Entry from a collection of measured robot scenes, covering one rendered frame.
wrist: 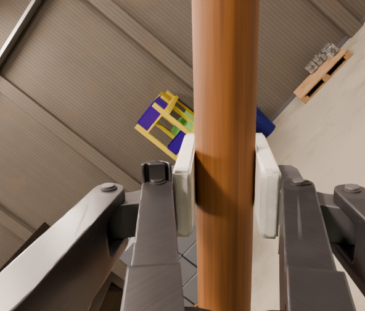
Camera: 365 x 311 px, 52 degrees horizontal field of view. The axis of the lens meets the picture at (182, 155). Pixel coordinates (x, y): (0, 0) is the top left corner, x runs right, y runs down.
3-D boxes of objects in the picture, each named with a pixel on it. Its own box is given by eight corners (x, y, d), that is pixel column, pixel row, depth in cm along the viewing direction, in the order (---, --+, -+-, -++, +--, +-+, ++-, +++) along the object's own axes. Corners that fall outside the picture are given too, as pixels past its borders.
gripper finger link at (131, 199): (169, 242, 14) (93, 240, 14) (181, 192, 19) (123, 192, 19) (168, 206, 14) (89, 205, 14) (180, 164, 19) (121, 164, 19)
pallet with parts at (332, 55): (339, 52, 725) (327, 41, 720) (354, 52, 645) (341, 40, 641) (296, 98, 755) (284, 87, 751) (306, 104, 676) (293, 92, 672)
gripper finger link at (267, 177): (262, 172, 15) (282, 172, 15) (250, 132, 22) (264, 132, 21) (259, 239, 16) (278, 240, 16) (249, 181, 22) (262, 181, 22)
